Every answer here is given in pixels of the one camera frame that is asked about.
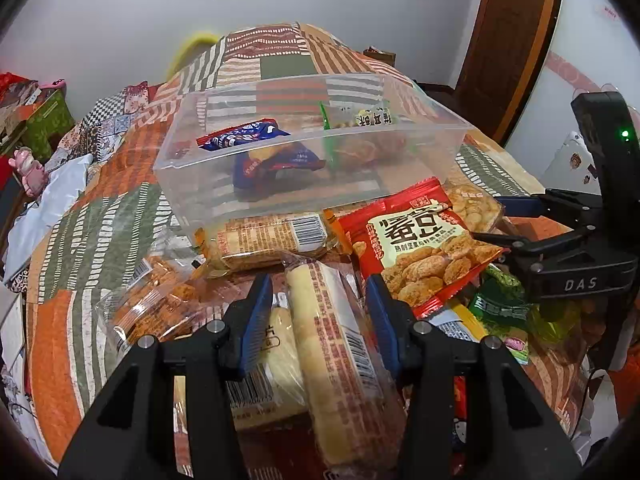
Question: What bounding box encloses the yellow snack packet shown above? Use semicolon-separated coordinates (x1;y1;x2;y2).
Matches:
437;300;488;343

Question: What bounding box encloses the red plastic bag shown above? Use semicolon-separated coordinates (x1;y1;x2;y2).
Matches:
0;72;41;111

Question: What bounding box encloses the green box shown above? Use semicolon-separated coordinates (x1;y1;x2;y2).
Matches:
22;91;76;161

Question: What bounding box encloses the green candy packet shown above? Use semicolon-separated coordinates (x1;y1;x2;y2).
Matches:
467;265;531;331

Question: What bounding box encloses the white cloth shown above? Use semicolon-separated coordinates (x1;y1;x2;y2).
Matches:
2;152;96;281

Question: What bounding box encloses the white case with stickers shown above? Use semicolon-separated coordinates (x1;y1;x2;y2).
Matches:
542;130;601;196

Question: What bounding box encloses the wooden door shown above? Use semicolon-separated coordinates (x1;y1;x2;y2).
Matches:
455;0;567;147

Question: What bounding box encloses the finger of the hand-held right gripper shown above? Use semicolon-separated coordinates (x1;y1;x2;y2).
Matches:
492;187;607;231
471;220;608;273

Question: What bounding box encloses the patchwork blanket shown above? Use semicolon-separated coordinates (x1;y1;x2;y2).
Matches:
25;22;603;463

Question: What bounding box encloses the orange cracker packet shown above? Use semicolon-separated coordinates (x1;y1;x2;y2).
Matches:
192;210;353;278

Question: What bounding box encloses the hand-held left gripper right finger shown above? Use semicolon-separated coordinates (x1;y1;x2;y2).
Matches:
365;275;583;480

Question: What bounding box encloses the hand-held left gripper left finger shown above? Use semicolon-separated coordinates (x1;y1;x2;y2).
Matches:
59;274;275;480

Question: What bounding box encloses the yellow plush object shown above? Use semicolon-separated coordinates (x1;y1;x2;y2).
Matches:
167;31;222;78

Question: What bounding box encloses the green snack packet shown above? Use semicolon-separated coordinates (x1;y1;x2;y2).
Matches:
319;100;406;167

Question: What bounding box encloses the checkered patterned cloth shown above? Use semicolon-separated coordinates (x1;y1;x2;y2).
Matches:
57;82;151;161

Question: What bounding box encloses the small green pink-label packet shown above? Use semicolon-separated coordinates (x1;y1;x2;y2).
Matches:
492;334;531;366

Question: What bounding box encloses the cardboard box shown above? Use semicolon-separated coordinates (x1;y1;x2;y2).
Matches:
364;47;398;68

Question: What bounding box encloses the long bread roll packet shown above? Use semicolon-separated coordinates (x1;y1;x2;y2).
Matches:
282;260;407;472

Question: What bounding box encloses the clear packet of orange snacks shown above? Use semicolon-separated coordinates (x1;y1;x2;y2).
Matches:
95;255;236;356

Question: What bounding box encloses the pale bread packet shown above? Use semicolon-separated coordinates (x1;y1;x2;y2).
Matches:
225;295;308;431

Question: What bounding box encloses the blue and red snack packet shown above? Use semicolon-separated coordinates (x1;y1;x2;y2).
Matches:
232;141;326;201
196;119;292;152

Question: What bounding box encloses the person's orange clothing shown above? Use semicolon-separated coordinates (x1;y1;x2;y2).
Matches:
607;355;640;421

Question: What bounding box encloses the pink plush toy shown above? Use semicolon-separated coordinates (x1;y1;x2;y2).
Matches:
9;146;49;197

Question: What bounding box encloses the clear plastic container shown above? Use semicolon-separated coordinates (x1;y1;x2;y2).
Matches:
152;72;473;221

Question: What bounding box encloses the clear packet of beige puffs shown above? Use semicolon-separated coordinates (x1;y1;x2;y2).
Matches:
442;180;506;233

